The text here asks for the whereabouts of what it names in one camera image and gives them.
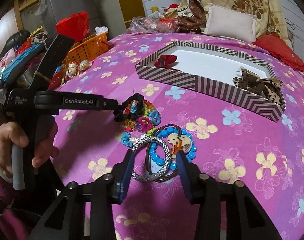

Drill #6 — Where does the leopard print bow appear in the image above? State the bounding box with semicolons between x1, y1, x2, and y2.
232;67;284;103

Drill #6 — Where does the blue bead bracelet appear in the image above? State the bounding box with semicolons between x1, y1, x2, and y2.
148;126;198;171

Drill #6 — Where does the black bag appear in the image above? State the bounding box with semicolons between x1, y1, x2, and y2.
0;29;31;62

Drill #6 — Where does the black scrunchie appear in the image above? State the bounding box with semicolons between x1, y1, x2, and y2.
114;94;144;123

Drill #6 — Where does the santa plush toy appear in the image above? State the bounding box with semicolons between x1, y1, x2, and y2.
164;3;183;13

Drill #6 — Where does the purple floral bedsheet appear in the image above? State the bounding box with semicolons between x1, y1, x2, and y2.
51;31;304;240

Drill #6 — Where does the red gift bag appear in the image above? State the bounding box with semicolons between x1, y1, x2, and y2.
55;11;90;43

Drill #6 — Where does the red frilled cushion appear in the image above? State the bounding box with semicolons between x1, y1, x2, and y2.
253;34;304;72

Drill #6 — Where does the striped cardboard box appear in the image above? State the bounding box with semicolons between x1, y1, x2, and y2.
135;40;287;123

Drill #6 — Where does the orange plastic basket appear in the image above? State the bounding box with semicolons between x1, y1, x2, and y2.
63;32;109;66

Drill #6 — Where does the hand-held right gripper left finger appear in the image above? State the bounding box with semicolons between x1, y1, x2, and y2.
22;150;136;240

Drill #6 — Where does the silver bangle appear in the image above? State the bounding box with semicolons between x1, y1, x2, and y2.
0;150;14;183

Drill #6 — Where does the white pillow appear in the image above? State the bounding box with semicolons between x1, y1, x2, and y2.
203;3;258;43

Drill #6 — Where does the person's left hand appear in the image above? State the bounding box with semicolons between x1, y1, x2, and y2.
0;122;59;168

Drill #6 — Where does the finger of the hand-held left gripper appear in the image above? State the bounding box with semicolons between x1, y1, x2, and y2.
34;91;125;111

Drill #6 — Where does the grey refrigerator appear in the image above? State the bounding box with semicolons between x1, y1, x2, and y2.
45;0;99;39

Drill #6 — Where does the red bow hair clip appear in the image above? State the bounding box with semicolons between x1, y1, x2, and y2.
153;54;181;71

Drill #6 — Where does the clear plastic bag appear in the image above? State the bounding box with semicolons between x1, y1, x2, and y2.
129;11;180;34

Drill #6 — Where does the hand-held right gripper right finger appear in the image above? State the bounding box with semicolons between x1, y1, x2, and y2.
175;151;283;240

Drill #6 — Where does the pink and blue flower bracelet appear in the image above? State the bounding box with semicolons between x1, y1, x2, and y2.
138;110;162;133

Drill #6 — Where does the blue cloth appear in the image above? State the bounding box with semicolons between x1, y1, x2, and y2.
0;42;47;83

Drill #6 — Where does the blue fuzzy hair accessory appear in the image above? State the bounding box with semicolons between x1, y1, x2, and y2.
121;100;142;148

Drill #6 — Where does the person's left forearm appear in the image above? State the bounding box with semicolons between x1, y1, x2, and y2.
0;149;28;240

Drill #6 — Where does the silver white rope bracelet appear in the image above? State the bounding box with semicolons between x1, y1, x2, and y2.
131;136;173;182

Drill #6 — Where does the brown patterned blanket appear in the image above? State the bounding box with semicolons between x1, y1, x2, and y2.
176;0;210;34

